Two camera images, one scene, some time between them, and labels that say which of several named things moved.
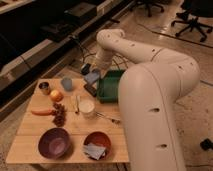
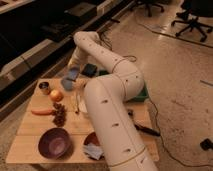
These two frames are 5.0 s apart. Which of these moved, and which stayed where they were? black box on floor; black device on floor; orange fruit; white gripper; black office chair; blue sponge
Moved: blue sponge; white gripper
Stayed: black device on floor; black office chair; black box on floor; orange fruit
